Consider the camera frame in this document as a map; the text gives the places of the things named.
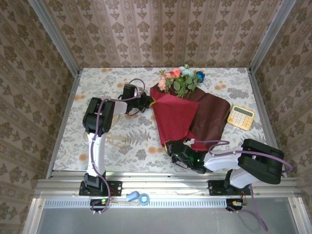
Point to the peach fake flower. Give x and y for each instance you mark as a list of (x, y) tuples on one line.
[(162, 85)]

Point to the cream printed ribbon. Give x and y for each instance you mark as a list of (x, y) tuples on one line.
[(115, 120)]

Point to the red wrapping paper sheet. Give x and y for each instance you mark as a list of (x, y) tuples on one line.
[(175, 117)]

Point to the coral fake flower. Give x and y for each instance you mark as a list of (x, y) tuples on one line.
[(176, 72)]

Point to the pale teal fake flower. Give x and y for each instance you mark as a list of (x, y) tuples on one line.
[(187, 72)]

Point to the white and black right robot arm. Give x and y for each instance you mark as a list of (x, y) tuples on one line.
[(260, 161)]

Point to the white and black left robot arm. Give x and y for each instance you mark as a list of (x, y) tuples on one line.
[(97, 151)]

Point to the floral table cover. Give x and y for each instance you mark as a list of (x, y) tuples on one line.
[(136, 156)]

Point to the blue tape roll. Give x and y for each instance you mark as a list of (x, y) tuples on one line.
[(140, 199)]

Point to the blue cylinder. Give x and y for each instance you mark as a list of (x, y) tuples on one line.
[(132, 195)]

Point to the yellow calculator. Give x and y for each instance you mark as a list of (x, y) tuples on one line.
[(240, 119)]

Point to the grey metal panel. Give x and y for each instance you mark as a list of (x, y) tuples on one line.
[(170, 221)]

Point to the black controller box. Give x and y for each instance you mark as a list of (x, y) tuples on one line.
[(100, 201), (234, 202)]

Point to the aluminium frame rail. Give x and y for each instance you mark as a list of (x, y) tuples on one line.
[(170, 185)]

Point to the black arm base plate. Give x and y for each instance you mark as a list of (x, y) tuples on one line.
[(117, 189), (214, 189)]

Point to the aluminium frame post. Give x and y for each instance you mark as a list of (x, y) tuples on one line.
[(271, 34), (54, 34)]

